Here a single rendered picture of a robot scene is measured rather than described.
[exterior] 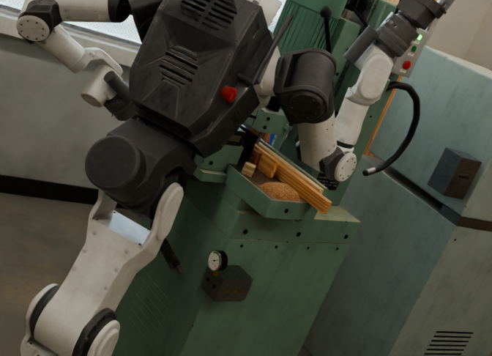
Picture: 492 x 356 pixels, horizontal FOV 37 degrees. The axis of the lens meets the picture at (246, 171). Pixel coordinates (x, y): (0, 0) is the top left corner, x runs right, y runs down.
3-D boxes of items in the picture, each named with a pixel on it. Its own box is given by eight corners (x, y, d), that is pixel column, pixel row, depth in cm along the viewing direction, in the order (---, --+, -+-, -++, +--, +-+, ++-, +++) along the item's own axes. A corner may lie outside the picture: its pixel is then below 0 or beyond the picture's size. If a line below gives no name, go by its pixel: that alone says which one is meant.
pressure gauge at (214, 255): (202, 269, 218) (211, 245, 215) (211, 269, 220) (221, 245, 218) (213, 280, 213) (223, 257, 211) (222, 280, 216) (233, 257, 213)
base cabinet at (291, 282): (92, 340, 270) (156, 171, 250) (212, 332, 309) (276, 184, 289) (150, 425, 240) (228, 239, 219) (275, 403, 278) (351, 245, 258)
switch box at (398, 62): (378, 66, 239) (399, 20, 234) (396, 71, 245) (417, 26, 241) (391, 72, 235) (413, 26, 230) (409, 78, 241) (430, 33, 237)
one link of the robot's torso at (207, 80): (216, 151, 142) (303, 0, 148) (77, 79, 151) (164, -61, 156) (241, 186, 171) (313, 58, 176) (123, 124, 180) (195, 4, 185)
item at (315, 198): (209, 125, 256) (213, 115, 255) (214, 126, 258) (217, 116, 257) (321, 213, 214) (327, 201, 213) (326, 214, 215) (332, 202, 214)
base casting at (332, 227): (157, 171, 250) (167, 148, 247) (277, 184, 289) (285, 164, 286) (230, 239, 219) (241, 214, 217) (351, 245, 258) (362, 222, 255)
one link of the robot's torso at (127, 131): (122, 202, 141) (168, 124, 143) (69, 172, 144) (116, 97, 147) (161, 228, 167) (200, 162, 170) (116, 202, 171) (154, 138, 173)
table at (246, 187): (138, 126, 244) (144, 110, 243) (209, 137, 265) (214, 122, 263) (239, 217, 203) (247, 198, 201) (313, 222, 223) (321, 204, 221)
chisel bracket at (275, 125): (243, 127, 237) (252, 102, 234) (274, 132, 246) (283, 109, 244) (256, 136, 232) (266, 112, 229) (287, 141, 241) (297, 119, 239)
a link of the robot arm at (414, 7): (435, -2, 166) (400, 39, 169) (454, 19, 173) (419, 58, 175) (403, -24, 175) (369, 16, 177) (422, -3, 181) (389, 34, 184)
